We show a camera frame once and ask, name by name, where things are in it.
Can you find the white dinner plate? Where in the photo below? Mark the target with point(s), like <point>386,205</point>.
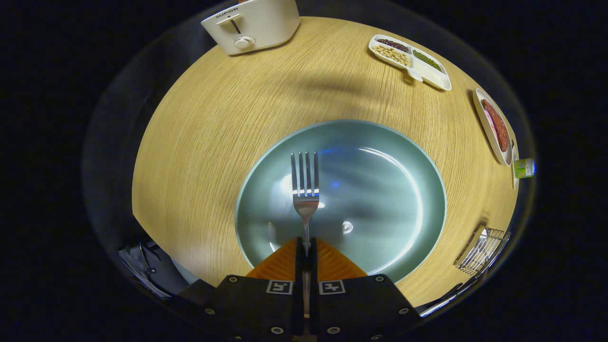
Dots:
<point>484,123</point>

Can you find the white coaster tray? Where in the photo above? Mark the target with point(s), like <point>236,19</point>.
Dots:
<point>514,183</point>

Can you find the white divided dish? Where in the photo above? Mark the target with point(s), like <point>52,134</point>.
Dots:
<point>432,76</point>

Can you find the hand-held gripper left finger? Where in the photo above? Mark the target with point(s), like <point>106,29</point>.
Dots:
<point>300,266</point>

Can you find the green label drink bottle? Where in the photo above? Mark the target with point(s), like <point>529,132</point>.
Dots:
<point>524,168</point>

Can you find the brown steak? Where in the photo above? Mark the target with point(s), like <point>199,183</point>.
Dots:
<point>498,126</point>

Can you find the white toaster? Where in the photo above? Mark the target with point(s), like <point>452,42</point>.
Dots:
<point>266,23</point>

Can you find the pile of yellow soybeans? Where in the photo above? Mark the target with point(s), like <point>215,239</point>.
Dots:
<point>392,53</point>

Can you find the silver fork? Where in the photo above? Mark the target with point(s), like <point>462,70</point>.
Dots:
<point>306,199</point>

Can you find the light blue plate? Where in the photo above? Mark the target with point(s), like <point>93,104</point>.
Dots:
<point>380,190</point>

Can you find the pile of green beans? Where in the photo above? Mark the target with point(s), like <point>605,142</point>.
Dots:
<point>427,60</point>

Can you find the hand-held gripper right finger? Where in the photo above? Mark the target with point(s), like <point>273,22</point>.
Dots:
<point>314,266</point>

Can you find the pile of dark red beans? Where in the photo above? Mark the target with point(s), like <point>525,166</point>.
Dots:
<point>392,44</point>

